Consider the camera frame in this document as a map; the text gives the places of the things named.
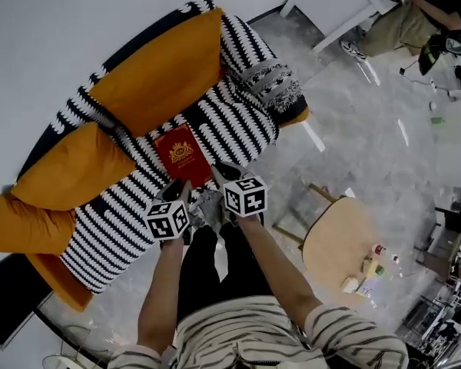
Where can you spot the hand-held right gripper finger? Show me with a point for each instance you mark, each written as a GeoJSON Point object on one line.
{"type": "Point", "coordinates": [232, 171]}
{"type": "Point", "coordinates": [217, 179]}

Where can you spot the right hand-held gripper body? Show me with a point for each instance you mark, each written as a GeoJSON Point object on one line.
{"type": "Point", "coordinates": [246, 198]}

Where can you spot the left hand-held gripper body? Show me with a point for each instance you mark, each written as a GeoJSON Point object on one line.
{"type": "Point", "coordinates": [165, 221]}

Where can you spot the red gold-printed book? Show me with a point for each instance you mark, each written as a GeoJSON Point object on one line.
{"type": "Point", "coordinates": [182, 156]}

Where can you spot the person's right forearm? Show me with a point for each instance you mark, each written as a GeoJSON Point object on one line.
{"type": "Point", "coordinates": [280, 279]}

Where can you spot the person's left forearm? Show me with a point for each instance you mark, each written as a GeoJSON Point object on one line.
{"type": "Point", "coordinates": [159, 302]}

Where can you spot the orange sofa with patterned cover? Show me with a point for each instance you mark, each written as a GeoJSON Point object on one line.
{"type": "Point", "coordinates": [234, 129]}

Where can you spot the oval wooden coffee table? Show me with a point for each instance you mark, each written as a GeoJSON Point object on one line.
{"type": "Point", "coordinates": [338, 237]}

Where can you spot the person's grey shoe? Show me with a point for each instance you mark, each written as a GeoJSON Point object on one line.
{"type": "Point", "coordinates": [207, 210]}

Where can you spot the person's black trousers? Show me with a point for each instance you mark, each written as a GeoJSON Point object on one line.
{"type": "Point", "coordinates": [215, 267]}

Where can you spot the orange cushion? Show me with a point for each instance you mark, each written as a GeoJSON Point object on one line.
{"type": "Point", "coordinates": [73, 167]}
{"type": "Point", "coordinates": [157, 75]}
{"type": "Point", "coordinates": [30, 229]}

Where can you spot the white tissue pack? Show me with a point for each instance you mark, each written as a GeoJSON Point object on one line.
{"type": "Point", "coordinates": [349, 285]}

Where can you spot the yellow snack bag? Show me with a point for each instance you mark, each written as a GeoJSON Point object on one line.
{"type": "Point", "coordinates": [370, 267]}

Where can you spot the person's striped shirt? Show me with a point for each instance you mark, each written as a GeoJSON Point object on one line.
{"type": "Point", "coordinates": [253, 340]}

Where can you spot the red label water bottle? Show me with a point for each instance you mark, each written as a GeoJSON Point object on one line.
{"type": "Point", "coordinates": [379, 250]}

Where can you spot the white yellow magazine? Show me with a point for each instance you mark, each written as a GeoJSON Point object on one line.
{"type": "Point", "coordinates": [365, 288]}

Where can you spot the green label bottle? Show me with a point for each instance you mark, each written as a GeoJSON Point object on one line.
{"type": "Point", "coordinates": [379, 270]}

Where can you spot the black low cabinet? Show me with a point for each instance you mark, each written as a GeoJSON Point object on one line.
{"type": "Point", "coordinates": [11, 298]}

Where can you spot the white desk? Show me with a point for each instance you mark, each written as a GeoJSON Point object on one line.
{"type": "Point", "coordinates": [330, 2]}

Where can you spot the small green bottle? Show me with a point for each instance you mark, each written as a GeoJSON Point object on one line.
{"type": "Point", "coordinates": [437, 120]}

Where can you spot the white block table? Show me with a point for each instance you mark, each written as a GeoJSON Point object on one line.
{"type": "Point", "coordinates": [457, 144]}

